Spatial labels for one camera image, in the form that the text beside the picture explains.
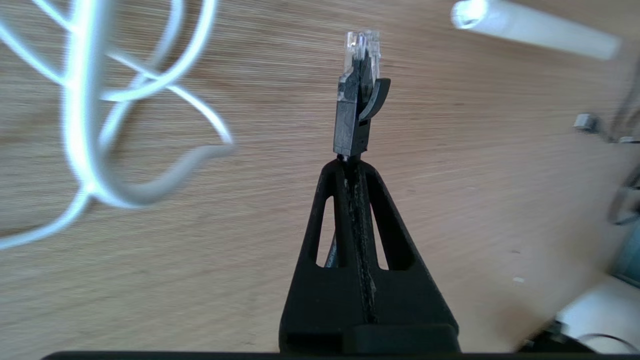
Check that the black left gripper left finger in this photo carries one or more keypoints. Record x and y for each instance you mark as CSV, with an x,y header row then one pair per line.
x,y
320,300

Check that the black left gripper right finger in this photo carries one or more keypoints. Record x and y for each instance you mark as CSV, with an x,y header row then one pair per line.
x,y
410,300

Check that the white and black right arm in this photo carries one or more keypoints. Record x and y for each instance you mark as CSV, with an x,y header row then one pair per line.
x,y
605,305

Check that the white router with antennas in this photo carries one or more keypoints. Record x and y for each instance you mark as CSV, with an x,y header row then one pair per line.
x,y
540,27

